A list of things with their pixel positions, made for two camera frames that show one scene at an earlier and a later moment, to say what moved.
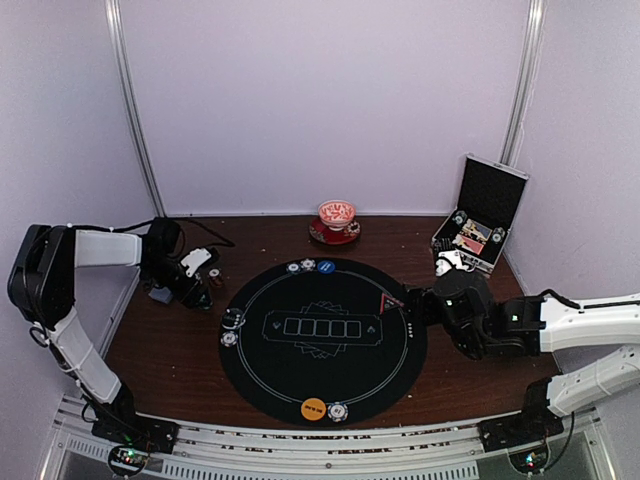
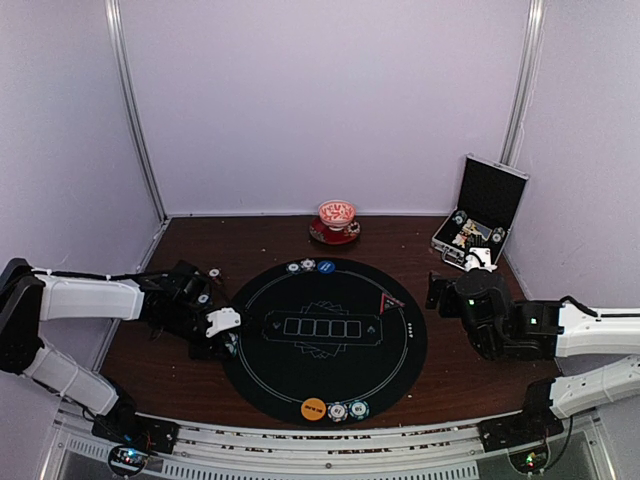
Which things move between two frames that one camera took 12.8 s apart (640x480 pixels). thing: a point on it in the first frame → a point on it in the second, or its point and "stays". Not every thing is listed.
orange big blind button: x=314 y=409 stays
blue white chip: x=338 y=411 stays
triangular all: x=389 y=303 stays
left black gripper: x=191 y=293 → x=209 y=349
